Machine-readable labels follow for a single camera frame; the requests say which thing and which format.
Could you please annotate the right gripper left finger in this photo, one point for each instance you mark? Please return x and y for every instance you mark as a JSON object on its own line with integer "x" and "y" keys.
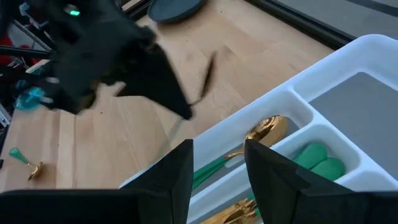
{"x": 161, "y": 193}

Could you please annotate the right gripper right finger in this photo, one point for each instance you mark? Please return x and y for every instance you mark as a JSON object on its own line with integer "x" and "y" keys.
{"x": 286, "y": 193}

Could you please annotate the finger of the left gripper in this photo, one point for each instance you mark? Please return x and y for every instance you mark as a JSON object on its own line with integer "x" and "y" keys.
{"x": 209, "y": 74}
{"x": 158, "y": 84}

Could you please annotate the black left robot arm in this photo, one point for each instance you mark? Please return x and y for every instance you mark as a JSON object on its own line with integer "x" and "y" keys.
{"x": 93, "y": 21}

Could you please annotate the dark grey round plate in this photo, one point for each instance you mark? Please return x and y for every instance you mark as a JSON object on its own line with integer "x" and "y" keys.
{"x": 174, "y": 9}

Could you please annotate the white cutlery tray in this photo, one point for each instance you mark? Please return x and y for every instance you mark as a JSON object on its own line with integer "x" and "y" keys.
{"x": 342, "y": 56}

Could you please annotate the black metal table frame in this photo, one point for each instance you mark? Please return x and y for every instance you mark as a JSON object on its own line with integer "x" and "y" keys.
{"x": 311, "y": 25}

